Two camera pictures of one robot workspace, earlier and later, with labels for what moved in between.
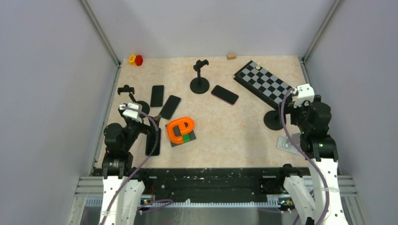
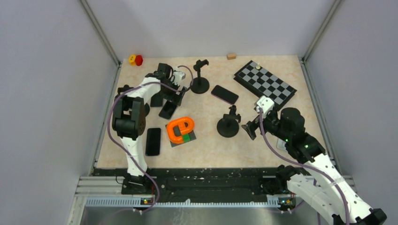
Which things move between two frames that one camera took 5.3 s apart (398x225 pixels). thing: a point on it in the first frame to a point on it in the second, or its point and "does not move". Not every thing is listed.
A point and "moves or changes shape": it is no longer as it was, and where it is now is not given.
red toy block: x=139 y=60 does not move
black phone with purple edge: x=224 y=94 does not move
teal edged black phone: x=170 y=107 does not move
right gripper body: x=297 y=114 to x=271 y=124
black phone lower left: x=151 y=139 does not move
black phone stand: x=145 y=107 does not move
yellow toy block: x=132 y=60 does not move
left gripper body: x=134 y=128 to x=169 y=93
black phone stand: x=272 y=120 moves or changes shape
